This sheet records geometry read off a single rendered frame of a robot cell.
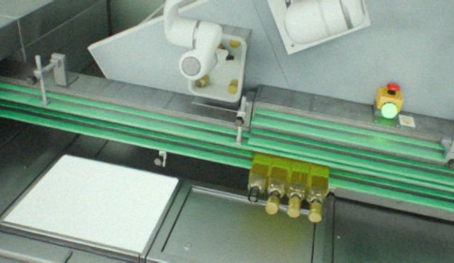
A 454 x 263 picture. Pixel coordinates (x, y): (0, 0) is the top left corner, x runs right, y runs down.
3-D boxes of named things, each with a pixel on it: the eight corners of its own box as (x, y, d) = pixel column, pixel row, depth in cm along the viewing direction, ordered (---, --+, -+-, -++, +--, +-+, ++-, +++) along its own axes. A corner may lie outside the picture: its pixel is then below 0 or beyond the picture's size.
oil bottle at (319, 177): (309, 161, 142) (304, 206, 124) (313, 148, 139) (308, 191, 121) (326, 165, 142) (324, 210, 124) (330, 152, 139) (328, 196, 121)
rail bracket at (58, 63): (66, 79, 155) (28, 110, 136) (61, 34, 146) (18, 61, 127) (79, 82, 155) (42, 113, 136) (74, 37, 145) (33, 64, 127)
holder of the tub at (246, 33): (195, 95, 152) (188, 106, 146) (199, 20, 137) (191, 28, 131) (243, 104, 151) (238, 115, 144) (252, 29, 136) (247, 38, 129)
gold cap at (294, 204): (287, 204, 122) (286, 215, 119) (289, 196, 120) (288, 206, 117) (300, 207, 122) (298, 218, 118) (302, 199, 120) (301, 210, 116)
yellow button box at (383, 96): (373, 104, 141) (374, 115, 135) (379, 84, 137) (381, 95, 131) (395, 108, 141) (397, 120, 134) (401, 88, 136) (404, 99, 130)
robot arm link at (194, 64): (182, 17, 105) (220, 25, 105) (194, 15, 115) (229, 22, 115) (175, 78, 110) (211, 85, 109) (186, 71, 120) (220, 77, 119)
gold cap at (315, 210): (319, 200, 119) (319, 212, 116) (324, 210, 121) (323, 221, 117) (307, 203, 121) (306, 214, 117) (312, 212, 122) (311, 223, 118)
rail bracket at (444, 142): (436, 141, 130) (444, 169, 119) (444, 120, 126) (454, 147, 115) (449, 144, 130) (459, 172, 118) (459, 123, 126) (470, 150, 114)
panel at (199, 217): (63, 158, 149) (-5, 230, 120) (61, 150, 147) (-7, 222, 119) (324, 214, 140) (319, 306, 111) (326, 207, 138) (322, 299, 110)
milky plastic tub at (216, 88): (195, 82, 149) (187, 93, 142) (198, 19, 137) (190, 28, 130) (244, 91, 147) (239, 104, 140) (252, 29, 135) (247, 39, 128)
